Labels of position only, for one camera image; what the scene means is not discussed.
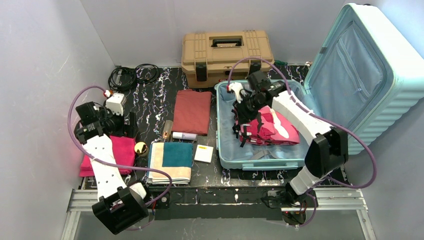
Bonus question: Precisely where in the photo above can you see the white square packet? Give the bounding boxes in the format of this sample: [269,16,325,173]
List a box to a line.
[194,144,214,164]

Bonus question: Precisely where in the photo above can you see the magenta shorts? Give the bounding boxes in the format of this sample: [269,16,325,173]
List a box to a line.
[79,136,136,177]

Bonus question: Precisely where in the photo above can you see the rust red cloth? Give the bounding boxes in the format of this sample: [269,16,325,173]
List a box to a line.
[172,89,212,135]

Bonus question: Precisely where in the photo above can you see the black coiled cable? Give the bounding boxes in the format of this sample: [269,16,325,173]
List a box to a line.
[107,63,162,93]

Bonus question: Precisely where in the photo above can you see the pink camouflage pants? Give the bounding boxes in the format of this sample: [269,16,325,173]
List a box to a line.
[232,106,301,147]

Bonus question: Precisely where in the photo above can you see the green handled screwdriver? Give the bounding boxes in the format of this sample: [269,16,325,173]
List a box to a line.
[274,60,288,66]

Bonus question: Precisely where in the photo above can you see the light blue open suitcase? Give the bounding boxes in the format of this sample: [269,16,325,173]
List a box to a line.
[215,3,424,171]

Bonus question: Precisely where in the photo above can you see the white lavender tube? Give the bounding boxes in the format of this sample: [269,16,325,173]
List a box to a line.
[172,131,197,141]

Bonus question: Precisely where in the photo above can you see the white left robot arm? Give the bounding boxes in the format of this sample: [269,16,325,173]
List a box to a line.
[73,101,149,235]

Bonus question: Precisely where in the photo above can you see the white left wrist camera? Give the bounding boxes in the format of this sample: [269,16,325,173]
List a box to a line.
[104,90,127,116]

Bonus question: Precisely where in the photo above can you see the teal and beige folded towel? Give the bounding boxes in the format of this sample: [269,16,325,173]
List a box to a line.
[148,142,193,185]

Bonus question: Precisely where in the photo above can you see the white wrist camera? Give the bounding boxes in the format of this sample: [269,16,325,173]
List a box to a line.
[226,82,247,104]
[104,90,127,116]

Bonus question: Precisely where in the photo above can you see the clear gold perfume bottle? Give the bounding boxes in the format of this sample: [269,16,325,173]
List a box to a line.
[161,120,173,142]

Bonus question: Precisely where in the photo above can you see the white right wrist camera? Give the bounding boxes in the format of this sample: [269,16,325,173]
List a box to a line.
[226,82,247,104]

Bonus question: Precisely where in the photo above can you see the gold round compact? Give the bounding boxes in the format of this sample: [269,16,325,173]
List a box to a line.
[134,141,150,157]

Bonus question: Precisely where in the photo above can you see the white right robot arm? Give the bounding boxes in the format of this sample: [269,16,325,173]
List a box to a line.
[226,71,349,200]

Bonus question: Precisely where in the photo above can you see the tan plastic toolbox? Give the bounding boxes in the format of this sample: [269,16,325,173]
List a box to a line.
[181,30,275,89]

